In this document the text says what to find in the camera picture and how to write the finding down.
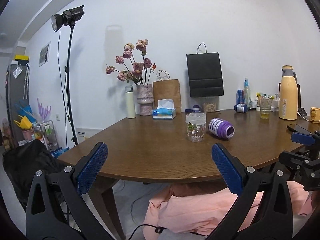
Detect white wall panel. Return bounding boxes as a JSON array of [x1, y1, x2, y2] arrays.
[[76, 127, 103, 138]]

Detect pink marbled vase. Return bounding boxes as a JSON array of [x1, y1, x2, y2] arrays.
[[136, 84, 154, 116]]

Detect wall poster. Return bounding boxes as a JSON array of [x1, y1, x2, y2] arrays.
[[39, 41, 51, 67]]

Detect grey refrigerator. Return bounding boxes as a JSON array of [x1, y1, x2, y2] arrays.
[[5, 64, 30, 148]]

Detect yellow thermos jug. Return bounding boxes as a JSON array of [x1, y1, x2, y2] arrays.
[[279, 65, 298, 120]]

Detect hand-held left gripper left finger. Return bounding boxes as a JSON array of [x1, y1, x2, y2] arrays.
[[26, 142, 110, 240]]

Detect wire storage cart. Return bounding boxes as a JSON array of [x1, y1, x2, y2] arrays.
[[32, 120, 58, 153]]

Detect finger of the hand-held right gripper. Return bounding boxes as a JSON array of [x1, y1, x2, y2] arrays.
[[290, 131, 320, 147], [278, 151, 312, 172]]

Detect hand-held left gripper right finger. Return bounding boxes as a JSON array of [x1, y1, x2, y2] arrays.
[[211, 143, 293, 240]]

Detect glass with yellow liquid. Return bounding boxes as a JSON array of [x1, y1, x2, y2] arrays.
[[259, 98, 272, 119]]

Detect white thermos bottle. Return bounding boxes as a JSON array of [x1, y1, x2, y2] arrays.
[[125, 85, 136, 119]]

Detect black paper bag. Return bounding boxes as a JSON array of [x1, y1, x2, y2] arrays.
[[186, 43, 224, 98]]

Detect yellow and blue toys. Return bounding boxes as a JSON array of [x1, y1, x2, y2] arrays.
[[14, 100, 33, 130]]

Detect black smartphone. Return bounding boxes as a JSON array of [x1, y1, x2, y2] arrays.
[[287, 124, 313, 133]]

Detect clear glass bottle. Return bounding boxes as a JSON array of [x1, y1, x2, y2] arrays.
[[244, 78, 251, 109]]

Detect clear floral print cup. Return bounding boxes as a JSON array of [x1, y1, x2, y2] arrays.
[[185, 112, 207, 142]]

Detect purple bottle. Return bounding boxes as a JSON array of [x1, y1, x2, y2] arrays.
[[208, 118, 235, 140]]

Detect brown paper bag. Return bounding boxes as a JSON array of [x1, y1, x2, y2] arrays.
[[152, 70, 182, 114]]

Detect person's pink clothing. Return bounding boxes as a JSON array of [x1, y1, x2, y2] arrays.
[[144, 181, 314, 237]]

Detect clear oat container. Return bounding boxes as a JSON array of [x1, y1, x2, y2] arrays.
[[202, 96, 220, 113]]

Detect black cable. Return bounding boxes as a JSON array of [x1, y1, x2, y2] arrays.
[[127, 224, 208, 240]]

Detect blue tissue box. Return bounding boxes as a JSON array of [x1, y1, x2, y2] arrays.
[[152, 99, 177, 120]]

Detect dried pink roses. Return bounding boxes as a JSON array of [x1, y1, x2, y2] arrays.
[[105, 39, 156, 85]]

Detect studio light on stand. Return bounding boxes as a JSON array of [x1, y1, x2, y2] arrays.
[[51, 5, 85, 147]]

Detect yellow mug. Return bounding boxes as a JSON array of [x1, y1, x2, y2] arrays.
[[310, 107, 320, 123]]

